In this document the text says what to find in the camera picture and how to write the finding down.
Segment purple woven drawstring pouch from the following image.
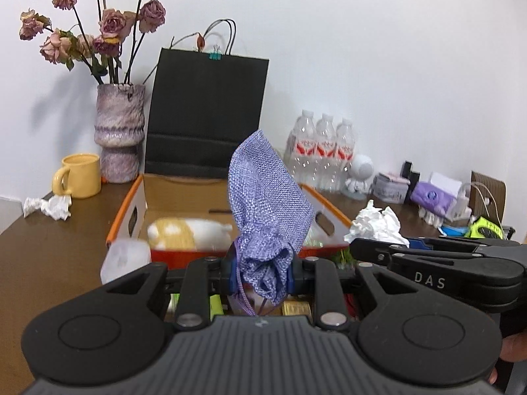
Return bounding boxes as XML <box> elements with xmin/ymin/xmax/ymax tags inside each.
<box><xmin>228</xmin><ymin>130</ymin><xmax>315</xmax><ymax>316</ymax></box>

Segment neon yellow tape measure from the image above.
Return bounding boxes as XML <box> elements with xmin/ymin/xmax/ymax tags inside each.
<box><xmin>464</xmin><ymin>217</ymin><xmax>504</xmax><ymax>240</ymax></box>

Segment yellow white plush toy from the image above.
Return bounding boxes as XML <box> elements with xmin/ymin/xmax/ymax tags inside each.
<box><xmin>147</xmin><ymin>218</ymin><xmax>232</xmax><ymax>251</ymax></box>

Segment red orange cardboard box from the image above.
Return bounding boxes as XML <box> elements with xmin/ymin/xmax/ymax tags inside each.
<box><xmin>106</xmin><ymin>174</ymin><xmax>351</xmax><ymax>269</ymax></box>

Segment crumpled white tissue right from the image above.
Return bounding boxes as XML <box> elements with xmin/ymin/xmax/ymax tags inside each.
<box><xmin>344</xmin><ymin>200</ymin><xmax>410</xmax><ymax>248</ymax></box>

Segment crumpled white tissue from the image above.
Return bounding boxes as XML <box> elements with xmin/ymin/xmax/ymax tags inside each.
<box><xmin>344</xmin><ymin>200</ymin><xmax>410</xmax><ymax>248</ymax></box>
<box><xmin>22</xmin><ymin>195</ymin><xmax>71</xmax><ymax>220</ymax></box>

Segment brown cardboard piece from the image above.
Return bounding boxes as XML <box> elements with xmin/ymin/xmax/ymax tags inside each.
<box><xmin>469</xmin><ymin>171</ymin><xmax>507</xmax><ymax>225</ymax></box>

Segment white plastic bottle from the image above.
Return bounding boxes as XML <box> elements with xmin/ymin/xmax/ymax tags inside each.
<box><xmin>100</xmin><ymin>238</ymin><xmax>151</xmax><ymax>284</ymax></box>

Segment purple tissue pack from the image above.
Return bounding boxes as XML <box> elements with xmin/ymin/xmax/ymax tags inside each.
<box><xmin>410</xmin><ymin>181</ymin><xmax>457</xmax><ymax>218</ymax></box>

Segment small printed tin box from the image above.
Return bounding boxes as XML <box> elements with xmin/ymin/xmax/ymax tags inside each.
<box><xmin>372</xmin><ymin>172</ymin><xmax>410</xmax><ymax>204</ymax></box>

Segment white astronaut figurine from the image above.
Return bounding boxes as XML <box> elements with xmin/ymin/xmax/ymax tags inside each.
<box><xmin>343</xmin><ymin>154</ymin><xmax>374</xmax><ymax>201</ymax></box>

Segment black lipstick tubes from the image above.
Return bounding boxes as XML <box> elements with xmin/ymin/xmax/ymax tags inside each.
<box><xmin>400</xmin><ymin>161</ymin><xmax>421</xmax><ymax>203</ymax></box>

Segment water bottle left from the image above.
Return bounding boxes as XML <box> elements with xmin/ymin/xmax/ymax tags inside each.
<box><xmin>284</xmin><ymin>110</ymin><xmax>317</xmax><ymax>184</ymax></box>

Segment water bottle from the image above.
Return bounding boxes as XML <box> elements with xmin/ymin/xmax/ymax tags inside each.
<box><xmin>284</xmin><ymin>110</ymin><xmax>317</xmax><ymax>184</ymax></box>
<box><xmin>315</xmin><ymin>113</ymin><xmax>336</xmax><ymax>190</ymax></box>
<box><xmin>334</xmin><ymin>118</ymin><xmax>355</xmax><ymax>191</ymax></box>

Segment water bottle middle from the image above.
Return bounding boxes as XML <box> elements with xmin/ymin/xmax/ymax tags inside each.
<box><xmin>315</xmin><ymin>113</ymin><xmax>336</xmax><ymax>190</ymax></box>

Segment water bottle right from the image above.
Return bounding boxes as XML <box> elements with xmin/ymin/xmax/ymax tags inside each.
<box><xmin>334</xmin><ymin>118</ymin><xmax>355</xmax><ymax>191</ymax></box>

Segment yellow ceramic mug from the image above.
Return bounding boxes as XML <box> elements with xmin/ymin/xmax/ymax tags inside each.
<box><xmin>52</xmin><ymin>153</ymin><xmax>102</xmax><ymax>199</ymax></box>

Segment crumpled white tissue left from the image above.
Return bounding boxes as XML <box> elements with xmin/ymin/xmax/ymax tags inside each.
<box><xmin>22</xmin><ymin>195</ymin><xmax>71</xmax><ymax>220</ymax></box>

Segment black paper bag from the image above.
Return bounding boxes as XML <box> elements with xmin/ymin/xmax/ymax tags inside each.
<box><xmin>145</xmin><ymin>48</ymin><xmax>269</xmax><ymax>179</ymax></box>

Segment purple ceramic vase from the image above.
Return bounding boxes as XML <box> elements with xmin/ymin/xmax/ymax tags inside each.
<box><xmin>94</xmin><ymin>84</ymin><xmax>146</xmax><ymax>184</ymax></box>

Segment teal binder clip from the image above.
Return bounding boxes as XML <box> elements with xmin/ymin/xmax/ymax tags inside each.
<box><xmin>209</xmin><ymin>45</ymin><xmax>222</xmax><ymax>61</ymax></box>

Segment dried pink roses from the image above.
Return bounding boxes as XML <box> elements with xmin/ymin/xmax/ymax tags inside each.
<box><xmin>18</xmin><ymin>0</ymin><xmax>166</xmax><ymax>85</ymax></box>

